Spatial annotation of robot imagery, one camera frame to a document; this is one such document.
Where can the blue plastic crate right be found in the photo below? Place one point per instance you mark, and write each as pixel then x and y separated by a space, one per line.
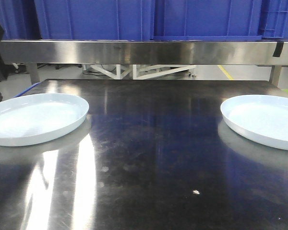
pixel 274 19

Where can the light blue plate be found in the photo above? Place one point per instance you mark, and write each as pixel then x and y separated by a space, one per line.
pixel 259 118
pixel 39 118

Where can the white metal frame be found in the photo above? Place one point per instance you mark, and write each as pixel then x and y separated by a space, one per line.
pixel 137 72

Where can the blue plastic crate left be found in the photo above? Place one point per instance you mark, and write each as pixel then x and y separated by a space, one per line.
pixel 131 20

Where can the blue plastic crate middle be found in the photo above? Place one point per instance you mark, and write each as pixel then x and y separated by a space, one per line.
pixel 208 20

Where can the blue plastic crate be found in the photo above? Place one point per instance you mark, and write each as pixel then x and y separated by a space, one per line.
pixel 208 20
pixel 131 20
pixel 274 19

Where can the black tape strip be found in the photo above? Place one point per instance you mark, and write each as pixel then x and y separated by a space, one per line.
pixel 278 49

